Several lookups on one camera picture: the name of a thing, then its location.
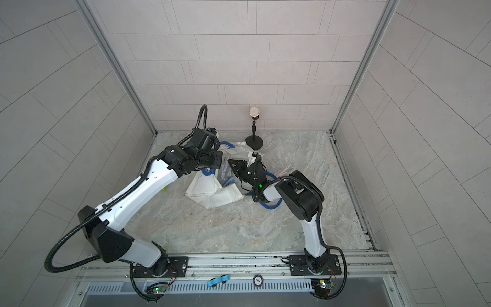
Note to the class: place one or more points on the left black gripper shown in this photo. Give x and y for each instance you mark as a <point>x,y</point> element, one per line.
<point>218,155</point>

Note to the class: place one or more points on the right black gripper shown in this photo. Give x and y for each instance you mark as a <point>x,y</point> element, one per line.
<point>244,166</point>

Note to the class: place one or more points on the white canvas Doraemon bag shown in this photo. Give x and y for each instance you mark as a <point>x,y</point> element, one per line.
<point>206,190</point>

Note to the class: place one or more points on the pink compass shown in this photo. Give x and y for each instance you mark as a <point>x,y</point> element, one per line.
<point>285,171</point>

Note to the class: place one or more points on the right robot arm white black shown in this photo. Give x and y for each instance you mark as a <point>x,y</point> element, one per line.
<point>305,202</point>

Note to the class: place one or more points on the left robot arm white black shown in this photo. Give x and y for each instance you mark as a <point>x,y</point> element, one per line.
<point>104,226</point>

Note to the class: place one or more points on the black stand with pink ball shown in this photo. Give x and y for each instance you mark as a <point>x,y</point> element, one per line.
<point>254,141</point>

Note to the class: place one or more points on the blue tape piece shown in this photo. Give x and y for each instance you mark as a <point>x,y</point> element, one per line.
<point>219,280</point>

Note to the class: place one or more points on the round black badge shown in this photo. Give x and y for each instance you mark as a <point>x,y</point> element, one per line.
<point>258,281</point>

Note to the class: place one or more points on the left green circuit board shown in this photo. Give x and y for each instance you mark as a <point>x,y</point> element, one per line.
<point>157,289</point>

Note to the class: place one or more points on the green circuit board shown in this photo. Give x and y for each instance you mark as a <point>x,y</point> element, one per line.
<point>157,289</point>
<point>322,288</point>

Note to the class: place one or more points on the right green circuit board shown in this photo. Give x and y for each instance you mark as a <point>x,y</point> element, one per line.
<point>322,288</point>

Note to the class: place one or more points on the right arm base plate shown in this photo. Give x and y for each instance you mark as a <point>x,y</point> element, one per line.
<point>306,265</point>

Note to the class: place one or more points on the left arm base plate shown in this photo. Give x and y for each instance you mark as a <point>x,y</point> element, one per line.
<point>172,267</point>

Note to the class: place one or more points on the aluminium rail frame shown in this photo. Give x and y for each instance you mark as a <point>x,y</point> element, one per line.
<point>243,266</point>

